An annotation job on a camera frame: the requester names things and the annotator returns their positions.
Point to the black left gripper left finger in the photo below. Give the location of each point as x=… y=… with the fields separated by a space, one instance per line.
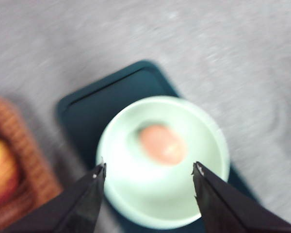
x=74 y=210

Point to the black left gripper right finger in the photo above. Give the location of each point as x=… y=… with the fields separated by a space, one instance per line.
x=226 y=209

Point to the brown egg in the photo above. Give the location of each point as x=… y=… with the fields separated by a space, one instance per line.
x=163 y=144

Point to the light green ceramic bowl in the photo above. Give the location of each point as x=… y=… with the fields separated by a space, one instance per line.
x=146 y=191

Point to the brown wicker basket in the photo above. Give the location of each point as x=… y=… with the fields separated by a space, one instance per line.
x=39 y=183

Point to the red yellow apple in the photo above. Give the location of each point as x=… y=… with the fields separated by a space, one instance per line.
x=9 y=175

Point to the dark blue rectangular tray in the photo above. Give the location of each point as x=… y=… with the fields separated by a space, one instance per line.
x=83 y=116

